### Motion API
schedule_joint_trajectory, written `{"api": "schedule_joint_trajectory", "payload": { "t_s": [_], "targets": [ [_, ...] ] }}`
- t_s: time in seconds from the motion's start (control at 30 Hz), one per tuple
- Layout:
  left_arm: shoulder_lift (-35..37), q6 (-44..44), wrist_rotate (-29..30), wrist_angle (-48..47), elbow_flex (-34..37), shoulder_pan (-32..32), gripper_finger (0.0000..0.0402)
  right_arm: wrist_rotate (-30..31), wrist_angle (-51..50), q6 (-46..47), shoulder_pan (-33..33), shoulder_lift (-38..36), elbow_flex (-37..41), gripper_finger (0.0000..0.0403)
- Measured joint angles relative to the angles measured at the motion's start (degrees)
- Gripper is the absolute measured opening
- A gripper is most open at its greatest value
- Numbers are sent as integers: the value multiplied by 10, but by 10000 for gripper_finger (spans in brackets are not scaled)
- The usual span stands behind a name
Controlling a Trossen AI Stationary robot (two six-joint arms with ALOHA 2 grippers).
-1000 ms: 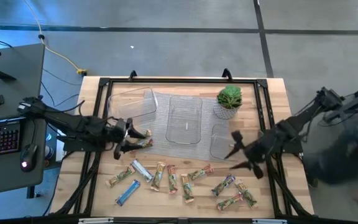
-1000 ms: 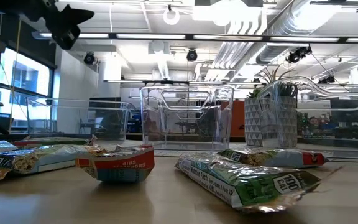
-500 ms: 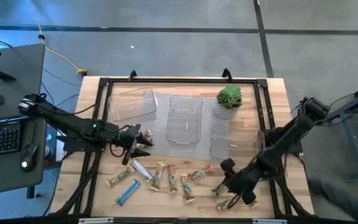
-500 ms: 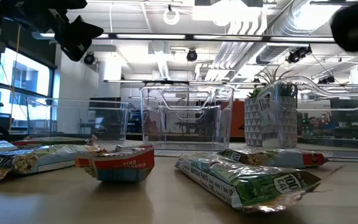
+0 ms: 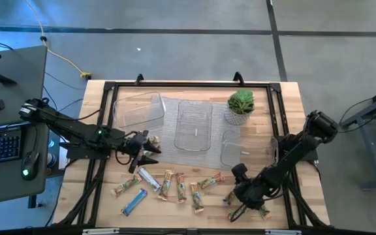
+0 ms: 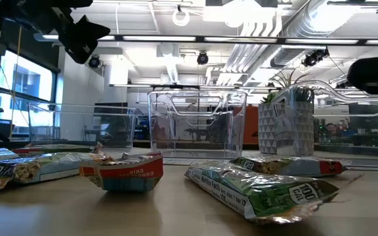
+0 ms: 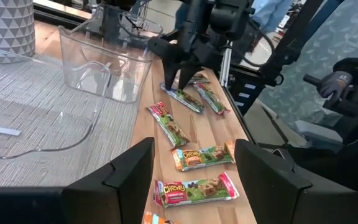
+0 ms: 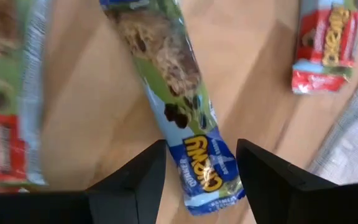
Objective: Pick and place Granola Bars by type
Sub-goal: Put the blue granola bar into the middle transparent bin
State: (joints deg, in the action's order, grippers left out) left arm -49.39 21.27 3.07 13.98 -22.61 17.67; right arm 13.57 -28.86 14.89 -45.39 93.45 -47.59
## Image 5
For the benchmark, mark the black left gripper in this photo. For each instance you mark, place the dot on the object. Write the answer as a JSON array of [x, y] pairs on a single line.
[[134, 145]]

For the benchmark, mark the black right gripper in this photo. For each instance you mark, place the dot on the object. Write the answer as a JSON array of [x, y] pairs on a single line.
[[250, 194]]

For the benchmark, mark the green and brown granola bar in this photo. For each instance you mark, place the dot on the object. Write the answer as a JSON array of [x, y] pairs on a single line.
[[126, 185], [155, 139]]

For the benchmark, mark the silver white granola bar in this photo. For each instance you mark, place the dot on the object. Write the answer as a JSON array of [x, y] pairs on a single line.
[[149, 179]]

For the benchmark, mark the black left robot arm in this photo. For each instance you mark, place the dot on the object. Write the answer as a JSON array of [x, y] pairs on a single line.
[[77, 129]]

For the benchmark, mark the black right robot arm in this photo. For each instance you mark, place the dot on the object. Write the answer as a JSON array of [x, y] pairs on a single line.
[[292, 156]]

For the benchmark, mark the grey woven table mat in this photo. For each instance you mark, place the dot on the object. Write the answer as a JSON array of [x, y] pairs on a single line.
[[168, 143]]

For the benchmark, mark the clear plastic bin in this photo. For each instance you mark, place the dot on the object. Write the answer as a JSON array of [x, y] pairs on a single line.
[[193, 117], [232, 147], [135, 111]]

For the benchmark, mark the succulent in patterned white pot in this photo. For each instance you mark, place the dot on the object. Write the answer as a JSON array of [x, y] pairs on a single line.
[[240, 104]]

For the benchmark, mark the black computer mouse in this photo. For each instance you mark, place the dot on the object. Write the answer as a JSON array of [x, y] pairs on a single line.
[[29, 163]]

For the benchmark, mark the small black block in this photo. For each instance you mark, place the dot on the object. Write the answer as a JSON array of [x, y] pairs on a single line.
[[5, 79]]

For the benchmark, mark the grey side desk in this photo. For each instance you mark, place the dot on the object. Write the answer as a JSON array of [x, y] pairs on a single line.
[[11, 65]]

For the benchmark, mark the black aluminium table frame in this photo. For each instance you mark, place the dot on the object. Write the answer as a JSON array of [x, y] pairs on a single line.
[[191, 84]]

